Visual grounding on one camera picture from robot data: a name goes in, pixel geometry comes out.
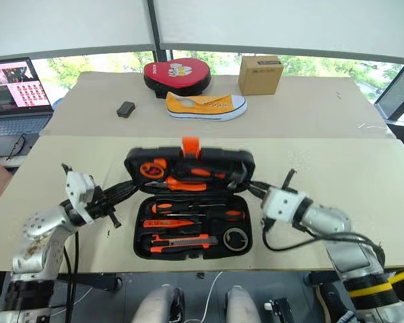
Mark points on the orange black grip tool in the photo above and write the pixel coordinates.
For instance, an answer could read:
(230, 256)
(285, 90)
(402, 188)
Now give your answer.
(202, 172)

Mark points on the grey rounded robot leg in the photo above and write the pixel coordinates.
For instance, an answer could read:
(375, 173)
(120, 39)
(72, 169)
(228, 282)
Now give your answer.
(242, 306)
(158, 306)

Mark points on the steel claw hammer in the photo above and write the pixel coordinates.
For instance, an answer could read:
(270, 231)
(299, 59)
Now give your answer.
(237, 176)

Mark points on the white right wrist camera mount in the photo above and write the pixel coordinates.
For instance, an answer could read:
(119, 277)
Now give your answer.
(284, 205)

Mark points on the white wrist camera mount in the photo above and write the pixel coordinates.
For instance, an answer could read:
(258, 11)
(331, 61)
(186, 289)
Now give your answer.
(79, 191)
(284, 205)

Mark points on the black eyeglasses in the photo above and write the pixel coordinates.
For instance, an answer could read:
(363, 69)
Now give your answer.
(18, 143)

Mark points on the black electrical tape roll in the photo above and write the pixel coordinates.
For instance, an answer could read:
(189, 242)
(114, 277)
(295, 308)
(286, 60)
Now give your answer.
(226, 240)

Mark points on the orange black utility knife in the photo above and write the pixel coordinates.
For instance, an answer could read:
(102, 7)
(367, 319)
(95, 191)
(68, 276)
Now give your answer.
(178, 241)

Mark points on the orange black tape measure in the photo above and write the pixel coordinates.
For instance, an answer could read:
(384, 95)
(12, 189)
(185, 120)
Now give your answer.
(151, 168)

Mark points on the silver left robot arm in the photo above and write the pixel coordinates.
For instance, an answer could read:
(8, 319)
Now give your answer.
(43, 242)

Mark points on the dark window pillar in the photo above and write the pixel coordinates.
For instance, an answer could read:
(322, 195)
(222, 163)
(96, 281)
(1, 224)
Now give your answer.
(165, 55)

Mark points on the blue round object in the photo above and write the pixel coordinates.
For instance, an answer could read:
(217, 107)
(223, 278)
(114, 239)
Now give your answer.
(57, 103)

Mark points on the grey laptop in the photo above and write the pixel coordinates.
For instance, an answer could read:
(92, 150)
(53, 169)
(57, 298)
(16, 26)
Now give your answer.
(13, 97)

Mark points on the small black box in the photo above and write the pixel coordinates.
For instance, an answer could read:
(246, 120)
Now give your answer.
(125, 109)

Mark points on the orange plastic block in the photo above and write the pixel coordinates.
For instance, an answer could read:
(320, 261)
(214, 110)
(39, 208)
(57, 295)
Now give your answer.
(191, 146)

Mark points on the dark monitor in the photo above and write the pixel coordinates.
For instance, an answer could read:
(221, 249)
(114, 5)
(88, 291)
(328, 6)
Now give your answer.
(397, 94)

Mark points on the wide white roller blind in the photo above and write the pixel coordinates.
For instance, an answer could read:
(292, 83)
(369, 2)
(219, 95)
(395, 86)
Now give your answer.
(289, 23)

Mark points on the brown cardboard box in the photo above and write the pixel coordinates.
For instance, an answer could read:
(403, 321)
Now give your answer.
(259, 77)

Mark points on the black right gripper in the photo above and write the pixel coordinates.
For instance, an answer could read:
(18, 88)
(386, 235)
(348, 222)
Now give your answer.
(265, 196)

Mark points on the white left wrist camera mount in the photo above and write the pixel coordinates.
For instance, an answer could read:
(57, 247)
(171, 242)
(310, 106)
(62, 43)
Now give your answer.
(79, 191)

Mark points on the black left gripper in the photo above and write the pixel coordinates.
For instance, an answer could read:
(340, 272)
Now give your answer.
(99, 207)

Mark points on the red boxing pad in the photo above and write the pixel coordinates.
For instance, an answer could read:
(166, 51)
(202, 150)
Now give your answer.
(175, 75)

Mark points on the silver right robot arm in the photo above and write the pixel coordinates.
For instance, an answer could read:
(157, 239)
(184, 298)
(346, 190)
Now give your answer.
(350, 255)

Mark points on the black tool case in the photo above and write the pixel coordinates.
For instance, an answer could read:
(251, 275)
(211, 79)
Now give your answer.
(188, 249)

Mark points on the yellow canvas sneaker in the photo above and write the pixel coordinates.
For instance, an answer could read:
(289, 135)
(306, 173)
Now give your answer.
(205, 107)

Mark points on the black floor device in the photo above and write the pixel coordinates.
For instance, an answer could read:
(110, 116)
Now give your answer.
(279, 311)

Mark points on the black table frame foot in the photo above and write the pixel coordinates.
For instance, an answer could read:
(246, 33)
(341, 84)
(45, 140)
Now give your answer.
(94, 280)
(320, 278)

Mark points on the orange voltage tester pen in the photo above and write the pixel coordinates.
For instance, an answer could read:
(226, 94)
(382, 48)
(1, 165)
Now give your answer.
(165, 222)

